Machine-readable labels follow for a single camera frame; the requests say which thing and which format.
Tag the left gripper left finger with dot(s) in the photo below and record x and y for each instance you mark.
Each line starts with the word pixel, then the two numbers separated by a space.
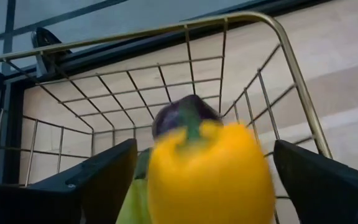
pixel 73 196

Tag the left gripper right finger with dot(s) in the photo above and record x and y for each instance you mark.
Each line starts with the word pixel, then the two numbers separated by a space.
pixel 331 193

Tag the light green chayote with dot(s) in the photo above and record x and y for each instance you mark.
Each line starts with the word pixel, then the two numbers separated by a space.
pixel 137 199

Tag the yellow bell pepper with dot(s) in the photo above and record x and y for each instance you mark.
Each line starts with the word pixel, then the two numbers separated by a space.
pixel 210 180

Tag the round purple onion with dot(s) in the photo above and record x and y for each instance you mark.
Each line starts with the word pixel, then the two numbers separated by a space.
pixel 166 115

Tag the black basket clamp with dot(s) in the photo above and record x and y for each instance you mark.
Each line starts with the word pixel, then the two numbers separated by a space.
pixel 47 39

